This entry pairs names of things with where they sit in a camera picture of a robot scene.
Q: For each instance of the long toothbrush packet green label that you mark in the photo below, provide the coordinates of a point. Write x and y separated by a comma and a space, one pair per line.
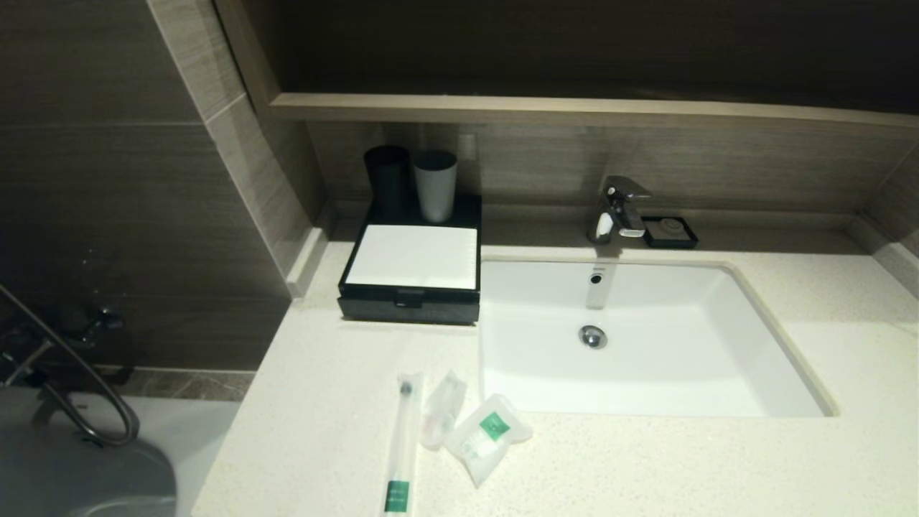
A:
402, 445

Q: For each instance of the black amenity box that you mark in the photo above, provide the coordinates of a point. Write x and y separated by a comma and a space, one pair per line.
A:
470, 215

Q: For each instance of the white ribbed pad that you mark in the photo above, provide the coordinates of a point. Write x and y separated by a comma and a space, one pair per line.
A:
413, 257

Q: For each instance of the grey cup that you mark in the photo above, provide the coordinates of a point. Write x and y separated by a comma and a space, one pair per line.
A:
435, 187

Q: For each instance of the black cup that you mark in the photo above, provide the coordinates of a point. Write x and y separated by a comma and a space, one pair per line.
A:
388, 179

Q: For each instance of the chrome sink drain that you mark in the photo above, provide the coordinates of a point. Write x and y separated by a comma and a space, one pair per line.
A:
593, 337

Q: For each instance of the small translucent packet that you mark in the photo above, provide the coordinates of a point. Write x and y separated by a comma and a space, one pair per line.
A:
441, 413

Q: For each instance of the chrome faucet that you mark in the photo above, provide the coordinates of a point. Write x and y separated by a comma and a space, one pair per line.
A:
619, 205

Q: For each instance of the clear packet green label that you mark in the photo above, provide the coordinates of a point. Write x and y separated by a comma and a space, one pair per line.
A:
488, 434

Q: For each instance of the black soap dish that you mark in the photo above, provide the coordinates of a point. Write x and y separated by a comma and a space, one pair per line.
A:
671, 231

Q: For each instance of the white sink basin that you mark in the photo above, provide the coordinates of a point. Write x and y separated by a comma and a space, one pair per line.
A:
682, 359

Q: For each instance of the grey toilet lid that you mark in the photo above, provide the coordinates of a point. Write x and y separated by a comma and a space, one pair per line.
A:
79, 474

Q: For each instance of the wooden wall ledge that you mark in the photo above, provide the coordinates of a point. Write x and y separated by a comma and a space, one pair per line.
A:
574, 110

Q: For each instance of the dark wall valve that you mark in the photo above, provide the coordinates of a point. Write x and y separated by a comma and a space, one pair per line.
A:
90, 323

